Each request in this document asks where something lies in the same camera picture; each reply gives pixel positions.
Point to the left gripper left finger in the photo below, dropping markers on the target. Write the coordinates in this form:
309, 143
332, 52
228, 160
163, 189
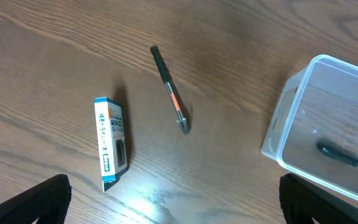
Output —
46, 202

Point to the black orange nail puller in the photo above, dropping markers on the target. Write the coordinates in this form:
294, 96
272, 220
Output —
167, 81

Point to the slim black yellow screwdriver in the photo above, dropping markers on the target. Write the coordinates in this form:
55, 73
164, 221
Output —
336, 154

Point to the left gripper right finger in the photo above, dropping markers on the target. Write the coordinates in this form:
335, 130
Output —
304, 203

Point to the white blue cardboard box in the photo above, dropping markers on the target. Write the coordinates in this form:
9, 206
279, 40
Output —
111, 141

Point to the clear plastic container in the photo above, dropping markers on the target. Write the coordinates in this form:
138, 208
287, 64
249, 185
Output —
317, 104

